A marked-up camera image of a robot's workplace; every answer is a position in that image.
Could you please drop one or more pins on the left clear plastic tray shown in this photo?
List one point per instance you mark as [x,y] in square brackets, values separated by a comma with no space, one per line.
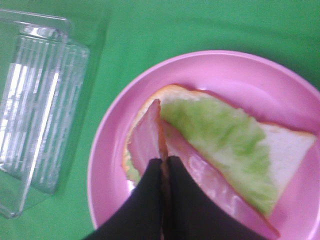
[42,71]

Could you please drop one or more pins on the green tablecloth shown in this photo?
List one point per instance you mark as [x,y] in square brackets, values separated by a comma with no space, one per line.
[127,37]

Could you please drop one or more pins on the green lettuce leaf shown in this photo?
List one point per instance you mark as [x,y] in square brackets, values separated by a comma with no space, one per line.
[227,138]

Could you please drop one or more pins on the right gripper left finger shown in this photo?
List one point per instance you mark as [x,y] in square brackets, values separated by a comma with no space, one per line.
[140,217]

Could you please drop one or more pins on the toy bread slice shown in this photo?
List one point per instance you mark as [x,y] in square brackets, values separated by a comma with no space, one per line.
[287,147]

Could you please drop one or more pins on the bacon strip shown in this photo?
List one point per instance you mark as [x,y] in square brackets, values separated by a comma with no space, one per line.
[147,141]
[212,180]

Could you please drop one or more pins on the pink round plate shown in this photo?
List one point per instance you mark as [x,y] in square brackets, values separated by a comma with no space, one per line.
[264,89]

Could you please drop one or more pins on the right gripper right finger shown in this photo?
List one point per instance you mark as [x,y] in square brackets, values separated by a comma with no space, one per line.
[193,216]

